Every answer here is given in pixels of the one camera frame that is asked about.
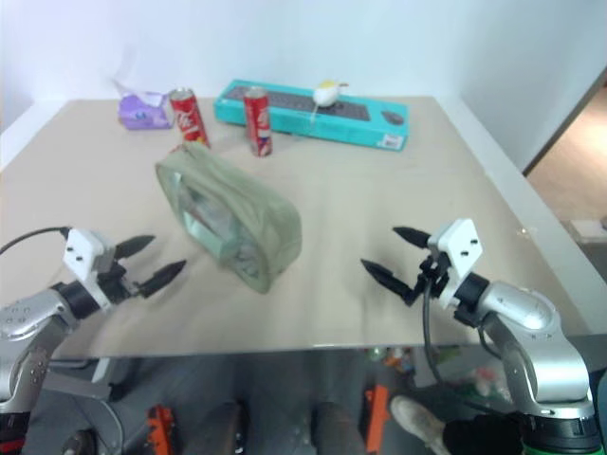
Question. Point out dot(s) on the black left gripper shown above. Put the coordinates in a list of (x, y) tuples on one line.
[(116, 284)]

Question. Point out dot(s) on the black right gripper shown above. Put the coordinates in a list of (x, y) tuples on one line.
[(434, 277)]

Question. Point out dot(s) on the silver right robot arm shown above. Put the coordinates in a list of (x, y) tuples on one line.
[(536, 341)]

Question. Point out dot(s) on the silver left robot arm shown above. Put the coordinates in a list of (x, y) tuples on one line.
[(28, 313)]

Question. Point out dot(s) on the green zippered pouch bag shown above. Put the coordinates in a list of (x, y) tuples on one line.
[(237, 213)]

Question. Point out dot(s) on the teal keyboard box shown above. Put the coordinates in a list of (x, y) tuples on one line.
[(341, 125)]

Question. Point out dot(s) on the purple tissue pack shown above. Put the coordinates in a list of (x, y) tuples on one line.
[(142, 114)]

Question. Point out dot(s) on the red cola can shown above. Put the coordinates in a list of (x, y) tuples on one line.
[(258, 123), (189, 118)]

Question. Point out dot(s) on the orange and black tool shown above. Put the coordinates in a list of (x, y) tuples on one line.
[(159, 431), (378, 417)]

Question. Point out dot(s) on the white shoe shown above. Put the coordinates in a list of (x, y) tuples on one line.
[(419, 424)]

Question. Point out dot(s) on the white and yellow toy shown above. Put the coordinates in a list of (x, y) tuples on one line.
[(326, 94)]

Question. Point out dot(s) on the dark rounded shape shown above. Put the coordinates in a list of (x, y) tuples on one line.
[(334, 431)]

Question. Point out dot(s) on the small grey box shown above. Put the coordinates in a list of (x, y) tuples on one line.
[(590, 230)]

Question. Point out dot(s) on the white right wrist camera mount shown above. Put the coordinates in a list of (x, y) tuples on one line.
[(457, 251)]

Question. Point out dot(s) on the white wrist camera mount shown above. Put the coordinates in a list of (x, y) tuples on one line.
[(457, 251), (83, 251)]

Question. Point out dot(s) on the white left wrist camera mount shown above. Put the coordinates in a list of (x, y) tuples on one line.
[(83, 251)]

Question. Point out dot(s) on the grey metal table frame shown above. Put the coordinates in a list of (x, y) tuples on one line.
[(90, 379)]

